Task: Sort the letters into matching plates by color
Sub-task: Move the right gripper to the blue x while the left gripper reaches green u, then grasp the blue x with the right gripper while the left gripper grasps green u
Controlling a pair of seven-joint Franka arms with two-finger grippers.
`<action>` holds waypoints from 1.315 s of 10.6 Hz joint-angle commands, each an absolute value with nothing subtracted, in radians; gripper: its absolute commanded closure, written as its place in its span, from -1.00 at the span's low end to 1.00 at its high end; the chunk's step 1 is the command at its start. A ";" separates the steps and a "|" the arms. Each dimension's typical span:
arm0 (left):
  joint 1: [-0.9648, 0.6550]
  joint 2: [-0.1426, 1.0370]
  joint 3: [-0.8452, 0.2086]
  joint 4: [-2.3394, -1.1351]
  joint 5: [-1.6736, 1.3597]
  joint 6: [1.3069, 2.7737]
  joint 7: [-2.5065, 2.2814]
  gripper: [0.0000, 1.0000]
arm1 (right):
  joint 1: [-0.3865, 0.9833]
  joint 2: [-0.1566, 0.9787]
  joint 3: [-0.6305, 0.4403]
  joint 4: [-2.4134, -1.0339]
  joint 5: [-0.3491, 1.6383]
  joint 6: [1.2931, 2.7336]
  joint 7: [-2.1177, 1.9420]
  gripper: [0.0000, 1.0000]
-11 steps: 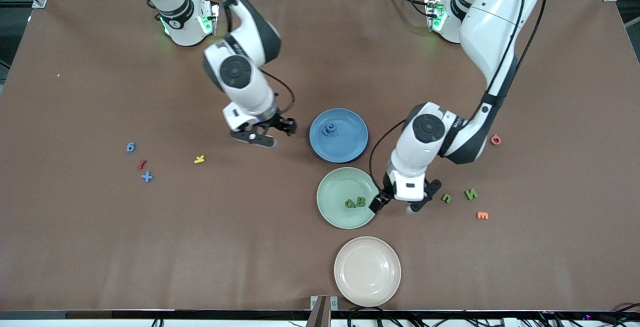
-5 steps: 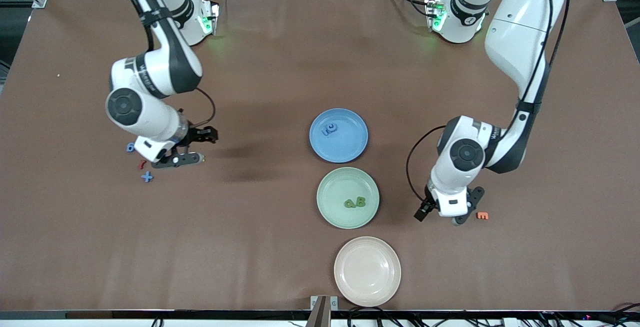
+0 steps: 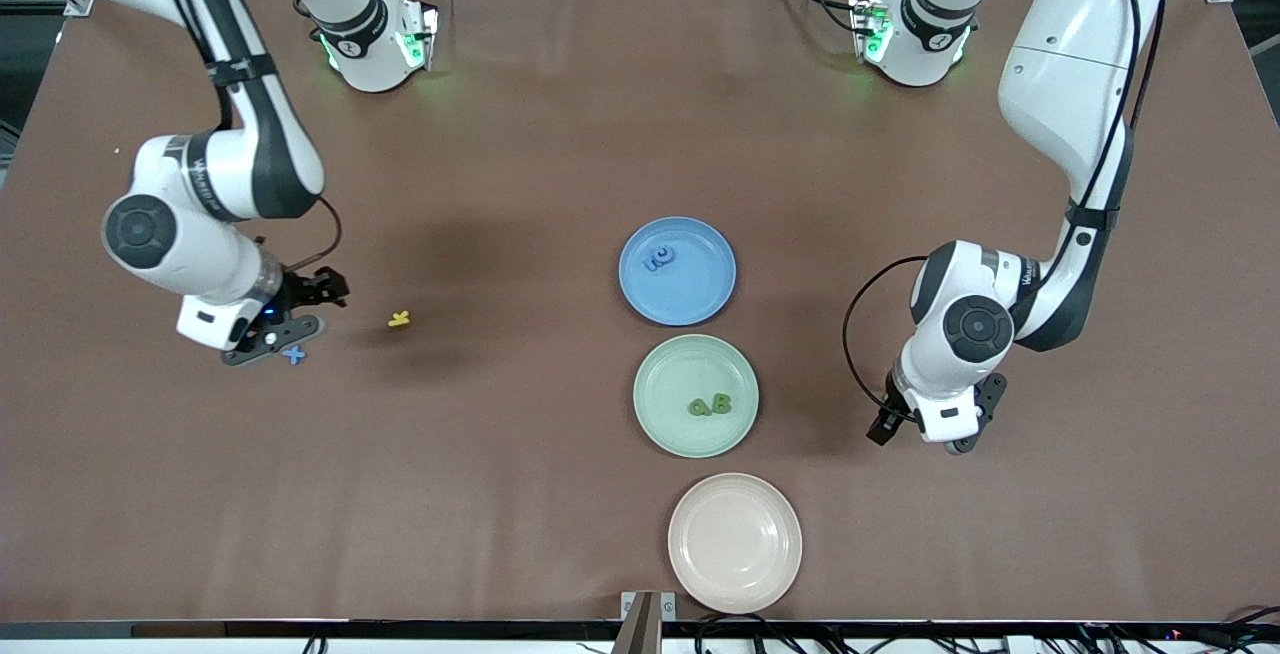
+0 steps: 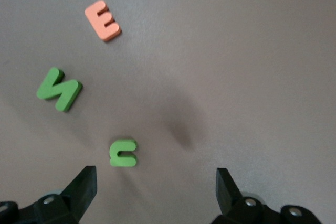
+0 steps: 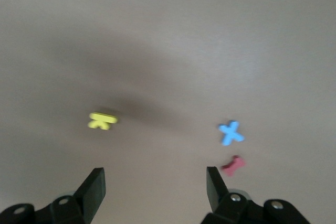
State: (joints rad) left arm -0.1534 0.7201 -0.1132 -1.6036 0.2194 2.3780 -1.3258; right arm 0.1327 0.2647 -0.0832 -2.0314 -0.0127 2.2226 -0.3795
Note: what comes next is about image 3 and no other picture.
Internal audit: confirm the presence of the grey metal bracket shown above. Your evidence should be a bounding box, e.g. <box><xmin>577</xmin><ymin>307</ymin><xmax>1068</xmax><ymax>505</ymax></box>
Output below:
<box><xmin>620</xmin><ymin>590</ymin><xmax>678</xmax><ymax>654</ymax></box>

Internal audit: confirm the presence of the pale green plate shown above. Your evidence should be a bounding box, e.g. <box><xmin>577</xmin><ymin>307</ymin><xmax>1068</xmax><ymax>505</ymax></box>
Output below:
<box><xmin>633</xmin><ymin>334</ymin><xmax>760</xmax><ymax>459</ymax></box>

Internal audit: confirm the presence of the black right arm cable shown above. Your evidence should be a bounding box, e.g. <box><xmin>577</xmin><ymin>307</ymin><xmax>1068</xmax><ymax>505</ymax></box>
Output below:
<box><xmin>150</xmin><ymin>0</ymin><xmax>344</xmax><ymax>270</ymax></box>

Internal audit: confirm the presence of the brown table mat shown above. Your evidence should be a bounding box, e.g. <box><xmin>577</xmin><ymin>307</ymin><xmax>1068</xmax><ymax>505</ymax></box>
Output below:
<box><xmin>0</xmin><ymin>0</ymin><xmax>1280</xmax><ymax>625</ymax></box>

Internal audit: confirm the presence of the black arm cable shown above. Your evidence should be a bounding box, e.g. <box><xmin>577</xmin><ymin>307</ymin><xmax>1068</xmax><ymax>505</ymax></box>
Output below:
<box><xmin>150</xmin><ymin>0</ymin><xmax>344</xmax><ymax>270</ymax></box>
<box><xmin>842</xmin><ymin>0</ymin><xmax>1171</xmax><ymax>425</ymax></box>

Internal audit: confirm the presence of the blue plate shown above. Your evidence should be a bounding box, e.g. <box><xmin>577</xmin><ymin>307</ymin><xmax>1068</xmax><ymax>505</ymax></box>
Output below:
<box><xmin>618</xmin><ymin>216</ymin><xmax>738</xmax><ymax>327</ymax></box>

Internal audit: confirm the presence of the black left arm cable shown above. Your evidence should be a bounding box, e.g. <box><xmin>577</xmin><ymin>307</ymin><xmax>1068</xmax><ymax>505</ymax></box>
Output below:
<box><xmin>842</xmin><ymin>0</ymin><xmax>1171</xmax><ymax>425</ymax></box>

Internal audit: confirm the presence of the pale pink plate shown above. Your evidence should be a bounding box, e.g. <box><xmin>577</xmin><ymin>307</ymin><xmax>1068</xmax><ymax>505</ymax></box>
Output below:
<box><xmin>668</xmin><ymin>473</ymin><xmax>803</xmax><ymax>615</ymax></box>

